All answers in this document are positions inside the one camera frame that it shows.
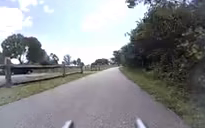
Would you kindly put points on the wooden rail fence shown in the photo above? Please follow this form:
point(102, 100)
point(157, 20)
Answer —
point(8, 71)

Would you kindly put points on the robot's own part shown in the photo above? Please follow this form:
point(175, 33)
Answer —
point(140, 123)
point(67, 124)

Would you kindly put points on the grey road behind fence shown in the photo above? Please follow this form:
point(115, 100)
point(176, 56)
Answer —
point(20, 78)

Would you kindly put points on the grass strip under trees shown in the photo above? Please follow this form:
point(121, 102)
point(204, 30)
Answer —
point(163, 93)

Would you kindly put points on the dark car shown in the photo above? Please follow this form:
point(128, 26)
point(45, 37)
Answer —
point(20, 70)

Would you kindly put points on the distant trees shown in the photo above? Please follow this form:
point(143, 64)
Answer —
point(26, 50)

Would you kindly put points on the grey asphalt path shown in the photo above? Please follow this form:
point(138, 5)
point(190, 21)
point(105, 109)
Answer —
point(96, 96)

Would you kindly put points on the dense row of trees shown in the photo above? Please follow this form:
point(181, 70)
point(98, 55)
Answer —
point(173, 43)

